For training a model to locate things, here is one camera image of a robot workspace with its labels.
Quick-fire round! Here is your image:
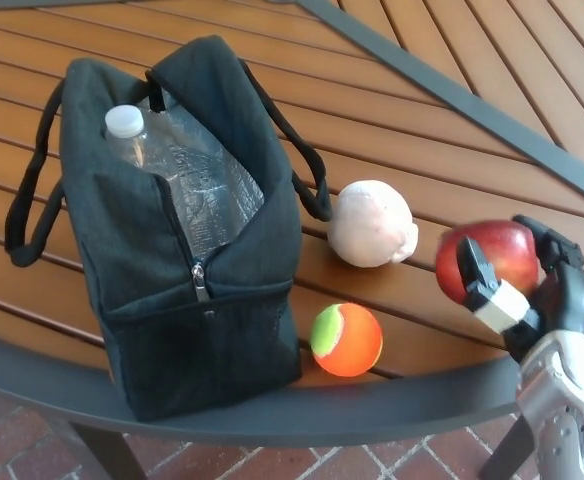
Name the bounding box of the dark grey insulated lunch bag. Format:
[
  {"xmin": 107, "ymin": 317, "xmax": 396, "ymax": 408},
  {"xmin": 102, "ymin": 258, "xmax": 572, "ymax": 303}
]
[{"xmin": 4, "ymin": 34, "xmax": 333, "ymax": 423}]

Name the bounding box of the red apple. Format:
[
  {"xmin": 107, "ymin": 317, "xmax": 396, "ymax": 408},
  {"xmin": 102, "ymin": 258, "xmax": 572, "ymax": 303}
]
[{"xmin": 434, "ymin": 219, "xmax": 542, "ymax": 305}]

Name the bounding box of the orange and green tennis ball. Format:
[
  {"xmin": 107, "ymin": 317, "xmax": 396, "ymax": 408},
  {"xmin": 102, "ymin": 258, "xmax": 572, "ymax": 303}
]
[{"xmin": 309, "ymin": 302, "xmax": 384, "ymax": 377}]

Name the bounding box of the clear plastic water bottle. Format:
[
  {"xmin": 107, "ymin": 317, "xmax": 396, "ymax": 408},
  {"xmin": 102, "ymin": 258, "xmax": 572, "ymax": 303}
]
[{"xmin": 104, "ymin": 103, "xmax": 266, "ymax": 264}]

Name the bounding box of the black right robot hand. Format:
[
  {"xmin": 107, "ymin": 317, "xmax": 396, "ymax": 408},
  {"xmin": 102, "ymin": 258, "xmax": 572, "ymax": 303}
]
[{"xmin": 454, "ymin": 214, "xmax": 584, "ymax": 364}]

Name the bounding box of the cream round soft toy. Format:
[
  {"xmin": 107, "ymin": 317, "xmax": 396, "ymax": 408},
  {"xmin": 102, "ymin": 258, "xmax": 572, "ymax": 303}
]
[{"xmin": 327, "ymin": 179, "xmax": 420, "ymax": 268}]

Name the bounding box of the dark metal table leg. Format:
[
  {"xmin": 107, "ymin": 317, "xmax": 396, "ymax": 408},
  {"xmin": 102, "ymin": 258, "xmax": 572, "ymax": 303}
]
[
  {"xmin": 479, "ymin": 417, "xmax": 533, "ymax": 480},
  {"xmin": 69, "ymin": 422, "xmax": 148, "ymax": 480}
]

